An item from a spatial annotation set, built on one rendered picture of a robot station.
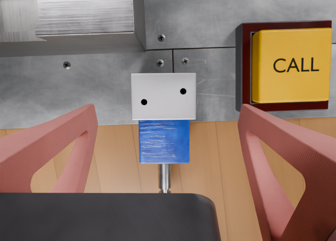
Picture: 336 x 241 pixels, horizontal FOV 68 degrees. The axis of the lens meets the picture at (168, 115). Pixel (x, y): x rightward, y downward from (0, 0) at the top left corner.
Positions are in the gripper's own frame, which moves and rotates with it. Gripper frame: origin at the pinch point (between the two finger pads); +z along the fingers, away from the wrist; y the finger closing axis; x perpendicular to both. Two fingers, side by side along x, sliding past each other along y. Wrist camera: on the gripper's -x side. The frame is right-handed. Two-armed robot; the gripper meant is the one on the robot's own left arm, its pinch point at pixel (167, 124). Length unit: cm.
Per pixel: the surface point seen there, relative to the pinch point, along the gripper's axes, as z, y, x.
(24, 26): 8.0, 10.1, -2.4
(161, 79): 7.1, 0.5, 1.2
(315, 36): 10.3, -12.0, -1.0
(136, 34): 6.3, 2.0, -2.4
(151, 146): 5.5, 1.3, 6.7
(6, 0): 8.8, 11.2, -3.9
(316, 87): 8.3, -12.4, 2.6
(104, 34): 5.4, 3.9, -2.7
